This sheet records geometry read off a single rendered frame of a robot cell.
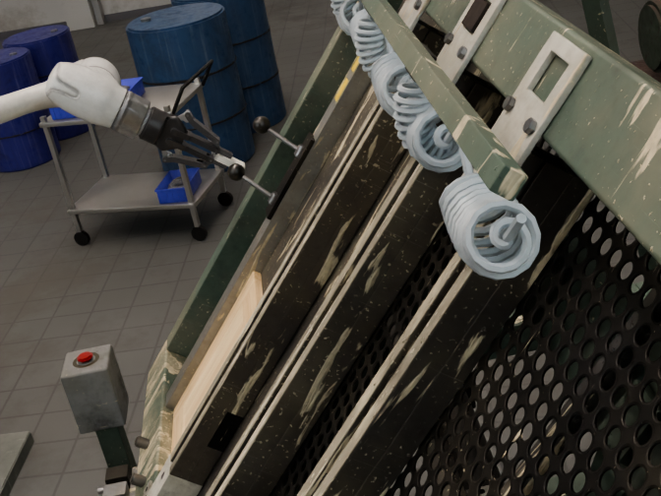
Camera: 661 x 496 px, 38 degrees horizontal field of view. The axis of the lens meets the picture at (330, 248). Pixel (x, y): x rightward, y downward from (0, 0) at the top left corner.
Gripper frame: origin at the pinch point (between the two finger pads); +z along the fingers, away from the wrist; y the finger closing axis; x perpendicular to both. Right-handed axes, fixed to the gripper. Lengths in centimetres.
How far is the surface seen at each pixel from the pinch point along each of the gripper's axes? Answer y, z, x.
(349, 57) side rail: -30.5, 15.0, -11.5
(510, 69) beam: -56, 6, 96
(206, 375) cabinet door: 40.3, 13.9, 20.7
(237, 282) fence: 20.5, 11.9, 12.5
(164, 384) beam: 57, 11, 3
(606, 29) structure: -64, 64, -11
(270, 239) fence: 8.0, 13.7, 12.5
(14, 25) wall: 264, -123, -909
